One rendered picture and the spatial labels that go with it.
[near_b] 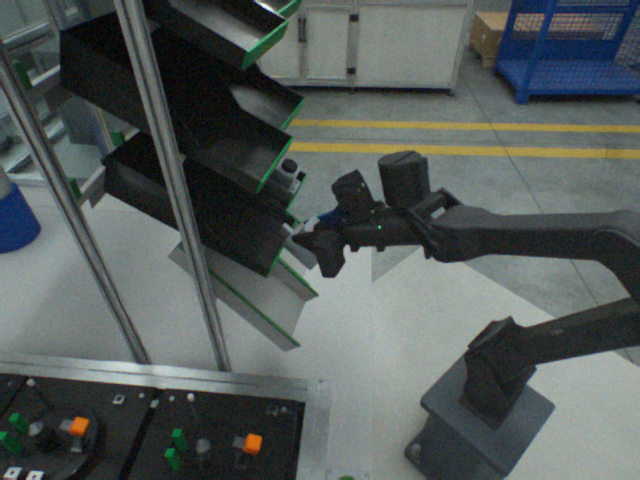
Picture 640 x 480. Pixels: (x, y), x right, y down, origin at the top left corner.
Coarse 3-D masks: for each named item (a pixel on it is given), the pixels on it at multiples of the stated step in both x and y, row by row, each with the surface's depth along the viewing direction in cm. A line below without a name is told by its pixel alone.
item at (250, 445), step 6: (234, 438) 59; (240, 438) 59; (246, 438) 59; (252, 438) 58; (258, 438) 59; (234, 444) 58; (240, 444) 59; (246, 444) 58; (252, 444) 58; (258, 444) 58; (246, 450) 58; (252, 450) 58; (240, 456) 61; (246, 456) 60; (240, 462) 62
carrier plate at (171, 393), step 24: (168, 408) 72; (216, 408) 72; (240, 408) 72; (264, 408) 72; (288, 408) 72; (168, 432) 69; (264, 432) 69; (288, 432) 69; (144, 456) 66; (264, 456) 66; (288, 456) 66
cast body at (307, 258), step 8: (312, 216) 67; (304, 224) 69; (312, 224) 66; (320, 224) 65; (280, 232) 69; (288, 232) 68; (296, 232) 67; (304, 232) 64; (288, 240) 67; (288, 248) 68; (296, 248) 67; (304, 248) 66; (296, 256) 68; (304, 256) 67; (312, 256) 67; (304, 264) 68; (312, 264) 67
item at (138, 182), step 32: (128, 160) 65; (192, 160) 71; (128, 192) 62; (160, 192) 60; (192, 192) 70; (224, 192) 73; (224, 224) 69; (256, 224) 72; (288, 224) 74; (256, 256) 67
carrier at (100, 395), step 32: (32, 384) 65; (64, 384) 76; (96, 384) 76; (32, 416) 69; (64, 416) 69; (96, 416) 69; (128, 416) 71; (0, 448) 67; (32, 448) 65; (64, 448) 65; (96, 448) 66; (128, 448) 67
